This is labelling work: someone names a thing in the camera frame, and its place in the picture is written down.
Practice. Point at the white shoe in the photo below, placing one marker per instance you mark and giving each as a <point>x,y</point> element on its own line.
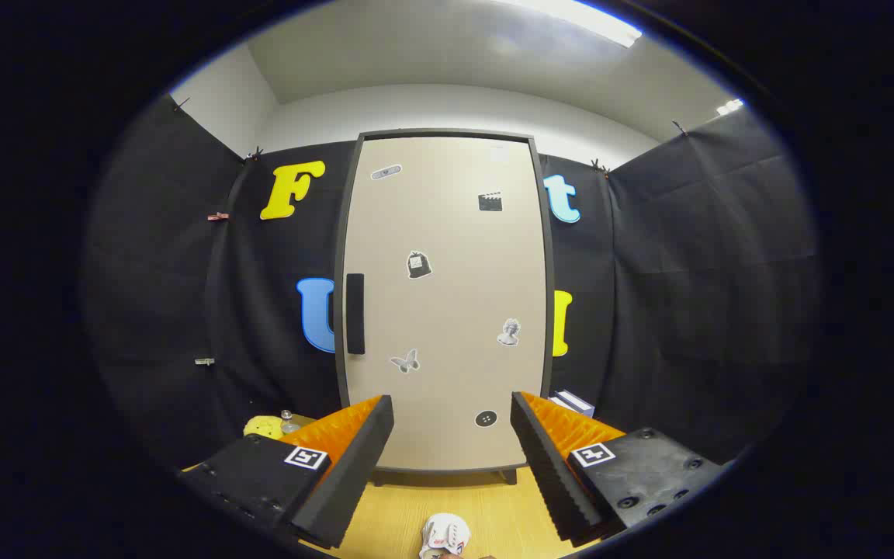
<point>447,532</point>

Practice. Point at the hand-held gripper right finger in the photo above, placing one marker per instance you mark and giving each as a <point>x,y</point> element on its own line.
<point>552,473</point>

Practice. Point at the yellow pineapple plush toy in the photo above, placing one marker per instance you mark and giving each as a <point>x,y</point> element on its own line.
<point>262,426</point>

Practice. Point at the white spine book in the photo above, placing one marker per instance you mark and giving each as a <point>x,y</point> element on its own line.
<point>559,401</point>

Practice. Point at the dark grey shoe cabinet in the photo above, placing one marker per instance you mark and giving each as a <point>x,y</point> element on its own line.
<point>549,256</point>

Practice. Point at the green label bottle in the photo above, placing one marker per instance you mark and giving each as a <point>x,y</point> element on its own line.
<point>289,423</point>

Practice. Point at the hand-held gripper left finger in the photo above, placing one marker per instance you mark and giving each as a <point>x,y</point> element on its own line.
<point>354,473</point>

